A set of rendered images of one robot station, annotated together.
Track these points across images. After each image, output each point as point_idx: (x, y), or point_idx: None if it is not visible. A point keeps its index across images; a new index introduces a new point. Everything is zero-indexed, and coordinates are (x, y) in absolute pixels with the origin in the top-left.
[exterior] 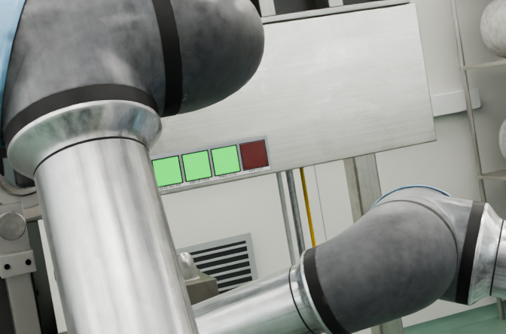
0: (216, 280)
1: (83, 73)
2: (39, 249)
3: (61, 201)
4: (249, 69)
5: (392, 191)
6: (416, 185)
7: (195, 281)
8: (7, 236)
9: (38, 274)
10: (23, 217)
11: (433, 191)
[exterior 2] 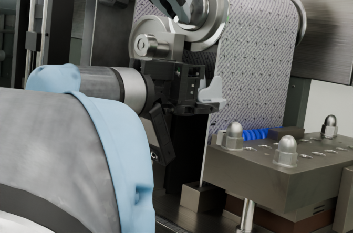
0: (289, 176)
1: None
2: (298, 101)
3: None
4: None
5: (63, 92)
6: (80, 98)
7: (276, 166)
8: (137, 52)
9: (291, 119)
10: (172, 45)
11: (64, 123)
